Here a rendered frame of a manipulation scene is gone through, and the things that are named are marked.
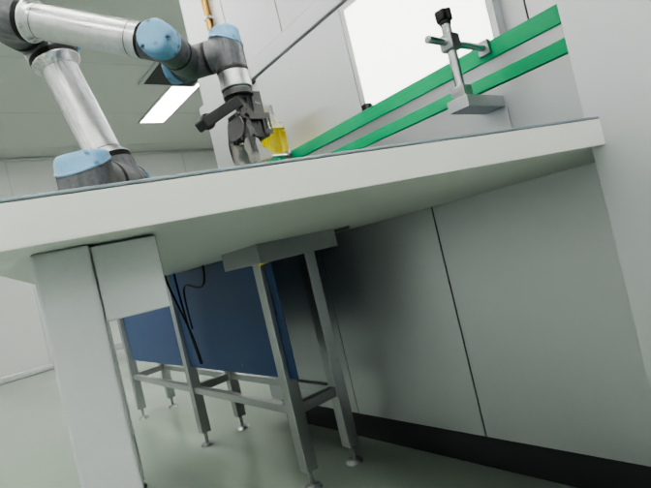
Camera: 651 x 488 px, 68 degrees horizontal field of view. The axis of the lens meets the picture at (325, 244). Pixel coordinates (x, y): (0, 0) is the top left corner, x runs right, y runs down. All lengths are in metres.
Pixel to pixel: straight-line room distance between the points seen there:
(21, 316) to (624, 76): 6.85
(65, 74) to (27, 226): 1.02
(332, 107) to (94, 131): 0.65
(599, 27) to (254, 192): 0.46
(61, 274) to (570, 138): 0.53
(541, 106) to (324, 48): 0.80
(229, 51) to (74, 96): 0.40
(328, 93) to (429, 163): 1.04
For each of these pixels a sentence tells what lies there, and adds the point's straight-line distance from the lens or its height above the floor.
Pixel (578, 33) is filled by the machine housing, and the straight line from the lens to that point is 0.70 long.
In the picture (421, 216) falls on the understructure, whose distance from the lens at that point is 1.31.
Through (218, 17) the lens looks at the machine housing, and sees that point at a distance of 2.12.
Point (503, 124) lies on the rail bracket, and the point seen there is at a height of 0.81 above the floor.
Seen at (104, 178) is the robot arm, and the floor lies 0.93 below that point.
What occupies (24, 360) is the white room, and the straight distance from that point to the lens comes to 7.09.
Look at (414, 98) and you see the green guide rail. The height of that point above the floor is 0.93.
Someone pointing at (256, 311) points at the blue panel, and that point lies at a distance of 1.50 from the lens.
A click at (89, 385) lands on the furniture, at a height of 0.61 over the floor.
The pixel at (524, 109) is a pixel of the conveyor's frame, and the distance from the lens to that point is 0.90.
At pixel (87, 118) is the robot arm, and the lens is 1.32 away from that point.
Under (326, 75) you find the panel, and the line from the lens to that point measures 1.51.
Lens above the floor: 0.67
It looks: 1 degrees up
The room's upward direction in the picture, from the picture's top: 13 degrees counter-clockwise
